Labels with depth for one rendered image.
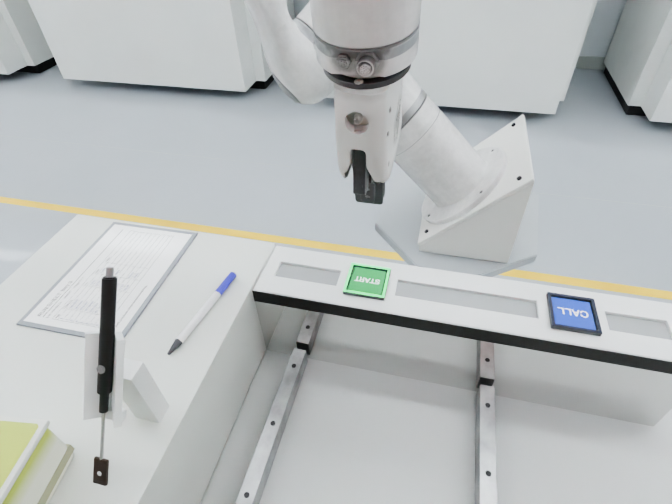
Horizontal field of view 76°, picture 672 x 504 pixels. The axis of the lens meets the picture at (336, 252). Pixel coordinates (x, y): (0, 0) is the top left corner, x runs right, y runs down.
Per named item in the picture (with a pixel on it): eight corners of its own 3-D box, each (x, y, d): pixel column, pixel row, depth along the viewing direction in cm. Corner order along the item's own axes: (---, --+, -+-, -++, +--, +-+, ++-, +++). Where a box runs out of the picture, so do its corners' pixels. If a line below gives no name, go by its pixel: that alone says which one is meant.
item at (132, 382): (144, 460, 42) (86, 389, 33) (109, 451, 43) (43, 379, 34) (175, 403, 46) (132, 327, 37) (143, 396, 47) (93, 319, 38)
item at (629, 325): (656, 426, 57) (716, 368, 48) (266, 349, 68) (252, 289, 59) (638, 366, 64) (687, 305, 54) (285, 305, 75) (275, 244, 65)
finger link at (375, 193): (378, 178, 43) (378, 221, 48) (384, 156, 45) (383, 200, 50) (347, 175, 44) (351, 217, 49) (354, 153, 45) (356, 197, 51)
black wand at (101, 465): (108, 265, 37) (97, 267, 36) (122, 267, 37) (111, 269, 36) (98, 477, 40) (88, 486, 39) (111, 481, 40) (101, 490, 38)
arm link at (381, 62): (411, 57, 31) (409, 94, 33) (425, -3, 35) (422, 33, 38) (298, 51, 32) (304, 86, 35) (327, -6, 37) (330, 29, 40)
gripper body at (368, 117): (403, 86, 32) (397, 191, 41) (419, 17, 38) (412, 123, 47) (306, 80, 34) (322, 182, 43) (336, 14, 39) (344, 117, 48)
